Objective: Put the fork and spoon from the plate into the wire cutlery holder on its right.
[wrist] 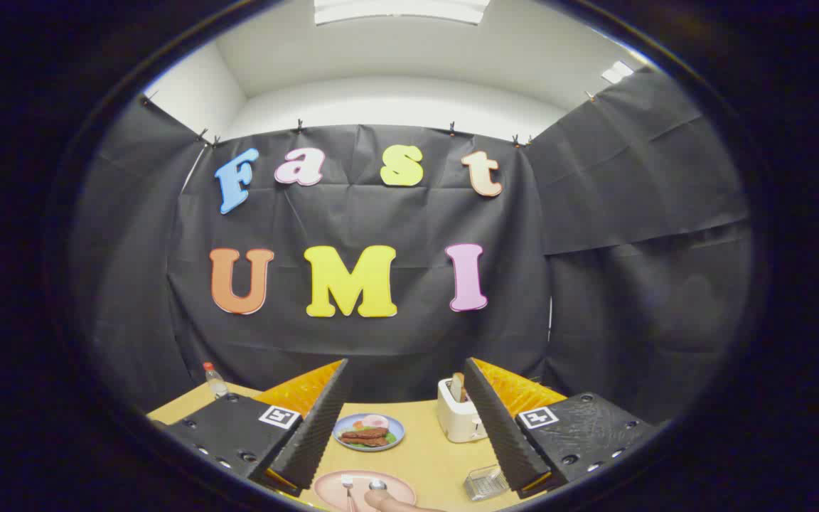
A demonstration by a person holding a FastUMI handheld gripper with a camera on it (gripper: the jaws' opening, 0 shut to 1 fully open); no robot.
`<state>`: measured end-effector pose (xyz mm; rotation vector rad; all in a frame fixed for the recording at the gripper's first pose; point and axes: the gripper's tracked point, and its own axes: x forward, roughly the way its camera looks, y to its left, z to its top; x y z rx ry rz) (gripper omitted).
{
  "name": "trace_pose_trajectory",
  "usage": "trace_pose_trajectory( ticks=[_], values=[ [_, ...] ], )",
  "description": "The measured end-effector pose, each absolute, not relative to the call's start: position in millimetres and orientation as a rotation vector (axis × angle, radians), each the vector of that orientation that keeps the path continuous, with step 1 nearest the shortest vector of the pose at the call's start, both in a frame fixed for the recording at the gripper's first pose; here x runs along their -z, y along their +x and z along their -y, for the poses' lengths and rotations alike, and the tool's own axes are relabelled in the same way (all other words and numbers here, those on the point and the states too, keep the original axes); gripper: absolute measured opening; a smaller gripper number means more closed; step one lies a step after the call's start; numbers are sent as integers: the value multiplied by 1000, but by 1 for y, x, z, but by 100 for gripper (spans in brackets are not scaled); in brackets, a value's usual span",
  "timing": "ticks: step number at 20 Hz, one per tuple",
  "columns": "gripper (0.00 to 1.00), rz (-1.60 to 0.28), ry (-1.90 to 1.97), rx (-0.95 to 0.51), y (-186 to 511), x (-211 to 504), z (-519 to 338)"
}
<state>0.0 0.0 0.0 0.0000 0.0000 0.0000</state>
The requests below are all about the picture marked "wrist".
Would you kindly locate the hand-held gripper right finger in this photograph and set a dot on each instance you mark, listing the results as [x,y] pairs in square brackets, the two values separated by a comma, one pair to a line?
[498,434]

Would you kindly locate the small ceiling light panel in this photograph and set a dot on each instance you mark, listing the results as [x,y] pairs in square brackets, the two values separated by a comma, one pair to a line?
[617,72]

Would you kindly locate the blue plate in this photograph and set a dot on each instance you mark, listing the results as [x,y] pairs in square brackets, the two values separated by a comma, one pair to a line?
[394,427]

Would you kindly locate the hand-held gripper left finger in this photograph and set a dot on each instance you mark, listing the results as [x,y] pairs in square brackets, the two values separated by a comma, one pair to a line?
[313,441]

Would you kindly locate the silver metal drain basket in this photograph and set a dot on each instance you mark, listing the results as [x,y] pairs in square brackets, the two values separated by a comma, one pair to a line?
[485,485]

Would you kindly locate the green lettuce leaves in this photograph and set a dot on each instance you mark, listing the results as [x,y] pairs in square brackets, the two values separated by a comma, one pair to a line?
[390,438]

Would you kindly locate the toast slice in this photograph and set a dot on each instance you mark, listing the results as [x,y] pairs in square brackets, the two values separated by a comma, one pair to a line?
[457,387]

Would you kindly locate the long ceiling light panel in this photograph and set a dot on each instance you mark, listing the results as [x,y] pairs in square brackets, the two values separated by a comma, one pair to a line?
[401,10]

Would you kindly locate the brown meat strip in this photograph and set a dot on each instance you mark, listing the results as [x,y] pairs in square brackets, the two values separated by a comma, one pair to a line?
[370,441]
[365,432]

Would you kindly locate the white toaster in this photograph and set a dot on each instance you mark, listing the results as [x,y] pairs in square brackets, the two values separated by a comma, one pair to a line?
[456,423]

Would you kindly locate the pink plate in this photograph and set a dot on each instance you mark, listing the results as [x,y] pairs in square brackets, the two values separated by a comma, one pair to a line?
[399,487]

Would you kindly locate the clear water bottle red cap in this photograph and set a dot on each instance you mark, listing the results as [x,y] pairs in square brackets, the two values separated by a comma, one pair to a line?
[215,382]

